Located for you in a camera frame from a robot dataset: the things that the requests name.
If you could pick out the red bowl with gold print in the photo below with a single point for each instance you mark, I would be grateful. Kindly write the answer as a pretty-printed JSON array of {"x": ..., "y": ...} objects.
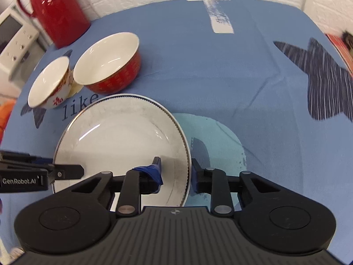
[{"x": 121, "y": 74}]

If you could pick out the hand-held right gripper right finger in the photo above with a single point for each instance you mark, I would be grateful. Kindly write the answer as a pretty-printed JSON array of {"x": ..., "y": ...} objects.
[{"x": 194, "y": 180}]

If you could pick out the white plate with patterned rim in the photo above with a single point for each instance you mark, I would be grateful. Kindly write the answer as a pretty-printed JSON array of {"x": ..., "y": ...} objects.
[{"x": 118, "y": 138}]

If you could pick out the blue printed tablecloth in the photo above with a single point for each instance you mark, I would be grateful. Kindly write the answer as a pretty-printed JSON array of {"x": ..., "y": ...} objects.
[{"x": 220, "y": 74}]

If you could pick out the red patterned cloth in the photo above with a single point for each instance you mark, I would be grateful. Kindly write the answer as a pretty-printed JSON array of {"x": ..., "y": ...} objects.
[{"x": 340, "y": 49}]

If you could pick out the white appliance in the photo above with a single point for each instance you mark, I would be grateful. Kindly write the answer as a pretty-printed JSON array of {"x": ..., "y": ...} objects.
[{"x": 22, "y": 41}]

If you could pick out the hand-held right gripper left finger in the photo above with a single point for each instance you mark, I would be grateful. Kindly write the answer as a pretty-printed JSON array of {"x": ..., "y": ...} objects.
[{"x": 152, "y": 172}]

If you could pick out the red thermos jug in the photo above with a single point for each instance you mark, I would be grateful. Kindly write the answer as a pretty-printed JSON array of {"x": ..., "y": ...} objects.
[{"x": 58, "y": 13}]

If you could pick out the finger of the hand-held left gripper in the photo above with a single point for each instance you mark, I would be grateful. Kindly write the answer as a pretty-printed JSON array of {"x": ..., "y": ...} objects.
[
  {"x": 69, "y": 171},
  {"x": 24, "y": 158}
]

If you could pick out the small white floral bowl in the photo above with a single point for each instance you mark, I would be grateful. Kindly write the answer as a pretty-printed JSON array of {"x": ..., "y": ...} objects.
[{"x": 47, "y": 82}]

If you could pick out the orange object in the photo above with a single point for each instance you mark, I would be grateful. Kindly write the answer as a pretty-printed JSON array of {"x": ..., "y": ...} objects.
[{"x": 5, "y": 118}]

